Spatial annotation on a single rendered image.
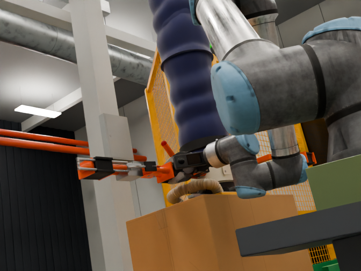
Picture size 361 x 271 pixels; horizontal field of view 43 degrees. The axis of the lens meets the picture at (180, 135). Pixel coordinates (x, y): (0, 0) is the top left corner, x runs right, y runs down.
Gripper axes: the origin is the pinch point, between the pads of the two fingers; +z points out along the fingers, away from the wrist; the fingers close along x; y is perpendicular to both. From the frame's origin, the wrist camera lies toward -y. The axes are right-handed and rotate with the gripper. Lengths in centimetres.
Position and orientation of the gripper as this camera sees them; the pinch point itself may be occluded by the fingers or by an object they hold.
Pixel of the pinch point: (167, 172)
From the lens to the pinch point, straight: 170.5
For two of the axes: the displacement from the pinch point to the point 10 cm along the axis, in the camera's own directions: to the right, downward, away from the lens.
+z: -7.3, 3.4, 6.0
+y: 6.6, 1.0, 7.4
